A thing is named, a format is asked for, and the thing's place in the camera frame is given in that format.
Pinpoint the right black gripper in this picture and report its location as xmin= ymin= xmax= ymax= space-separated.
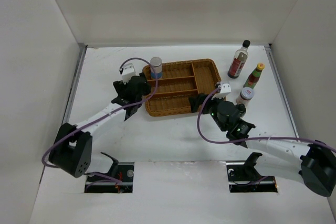
xmin=189 ymin=92 xmax=227 ymax=132

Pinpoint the silver-lid jar with blue label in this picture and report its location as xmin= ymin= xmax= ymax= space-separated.
xmin=150 ymin=57 xmax=162 ymax=79

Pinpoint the tall dark vinegar bottle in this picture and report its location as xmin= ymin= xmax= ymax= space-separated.
xmin=227 ymin=40 xmax=250 ymax=79

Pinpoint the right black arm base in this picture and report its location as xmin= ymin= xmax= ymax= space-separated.
xmin=226 ymin=152 xmax=278 ymax=193

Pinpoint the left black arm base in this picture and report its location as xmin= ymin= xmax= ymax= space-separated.
xmin=84 ymin=152 xmax=135 ymax=194

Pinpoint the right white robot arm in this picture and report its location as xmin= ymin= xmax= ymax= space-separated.
xmin=188 ymin=92 xmax=335 ymax=197

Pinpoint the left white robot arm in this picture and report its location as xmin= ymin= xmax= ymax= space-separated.
xmin=42 ymin=73 xmax=153 ymax=183

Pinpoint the brown wicker divided basket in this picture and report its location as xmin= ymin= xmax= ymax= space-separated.
xmin=145 ymin=59 xmax=221 ymax=117

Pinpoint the black-cap small pepper bottle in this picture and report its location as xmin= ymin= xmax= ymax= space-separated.
xmin=235 ymin=103 xmax=247 ymax=118

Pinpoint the green red sauce bottle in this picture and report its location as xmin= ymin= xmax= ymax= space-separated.
xmin=243 ymin=63 xmax=265 ymax=89

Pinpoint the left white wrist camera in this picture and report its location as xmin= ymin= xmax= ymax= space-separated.
xmin=119 ymin=63 xmax=136 ymax=84

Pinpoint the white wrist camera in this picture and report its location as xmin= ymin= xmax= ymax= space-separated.
xmin=119 ymin=63 xmax=136 ymax=84
xmin=214 ymin=81 xmax=232 ymax=99

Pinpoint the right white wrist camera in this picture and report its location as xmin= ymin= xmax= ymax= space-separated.
xmin=214 ymin=81 xmax=232 ymax=99

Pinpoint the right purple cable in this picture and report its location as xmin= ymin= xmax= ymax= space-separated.
xmin=196 ymin=89 xmax=336 ymax=154

